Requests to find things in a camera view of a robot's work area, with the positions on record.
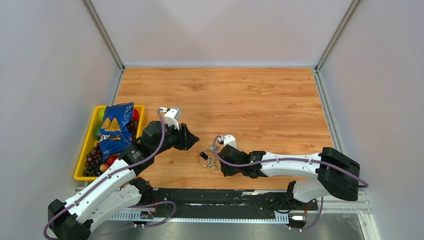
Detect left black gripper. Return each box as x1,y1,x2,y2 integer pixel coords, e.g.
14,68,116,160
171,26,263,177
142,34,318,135
152,120,200,156

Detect silver wire keyring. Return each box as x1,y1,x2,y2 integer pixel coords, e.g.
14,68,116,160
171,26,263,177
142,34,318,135
197,145,220,170

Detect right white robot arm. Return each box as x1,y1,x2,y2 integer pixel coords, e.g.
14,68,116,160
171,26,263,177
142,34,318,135
215,144,368,209

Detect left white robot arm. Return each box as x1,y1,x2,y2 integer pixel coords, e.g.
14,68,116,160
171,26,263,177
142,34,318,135
43,121,200,240

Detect red apple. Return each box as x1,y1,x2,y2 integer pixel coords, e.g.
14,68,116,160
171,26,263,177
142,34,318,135
131,108,140,122

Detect blue chips bag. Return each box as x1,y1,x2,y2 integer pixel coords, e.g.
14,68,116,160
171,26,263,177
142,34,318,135
99,102,134,163

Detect red peach fruits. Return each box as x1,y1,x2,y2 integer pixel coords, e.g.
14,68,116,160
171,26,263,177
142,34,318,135
99,154,119,173

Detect lime green fruit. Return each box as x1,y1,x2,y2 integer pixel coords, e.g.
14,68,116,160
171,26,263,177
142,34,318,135
97,108,105,123

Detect green apple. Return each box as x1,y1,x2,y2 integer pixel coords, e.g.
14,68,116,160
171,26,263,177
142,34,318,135
92,124,102,141

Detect purple grape bunch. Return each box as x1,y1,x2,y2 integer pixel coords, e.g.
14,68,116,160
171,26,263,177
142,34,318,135
84,120,137,177

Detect yellow plastic tray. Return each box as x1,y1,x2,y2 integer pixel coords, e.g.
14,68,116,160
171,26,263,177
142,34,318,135
74,104,147,181

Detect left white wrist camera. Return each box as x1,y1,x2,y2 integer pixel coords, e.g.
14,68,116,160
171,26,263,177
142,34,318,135
160,106,183,130

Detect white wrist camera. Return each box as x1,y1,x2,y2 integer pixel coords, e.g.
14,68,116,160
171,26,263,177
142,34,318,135
160,106,183,130
217,134,237,148

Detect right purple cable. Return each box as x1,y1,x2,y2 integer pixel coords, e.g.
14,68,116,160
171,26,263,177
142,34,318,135
211,135,369,232

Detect purple cable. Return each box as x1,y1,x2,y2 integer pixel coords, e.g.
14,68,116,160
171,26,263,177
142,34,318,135
211,135,369,232
43,107,177,240

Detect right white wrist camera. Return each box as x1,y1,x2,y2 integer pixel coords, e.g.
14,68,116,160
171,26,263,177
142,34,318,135
217,134,237,148

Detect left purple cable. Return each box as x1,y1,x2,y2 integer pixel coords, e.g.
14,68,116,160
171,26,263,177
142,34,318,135
43,107,177,240

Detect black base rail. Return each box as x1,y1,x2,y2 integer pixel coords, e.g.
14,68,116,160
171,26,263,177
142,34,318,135
139,188,319,220

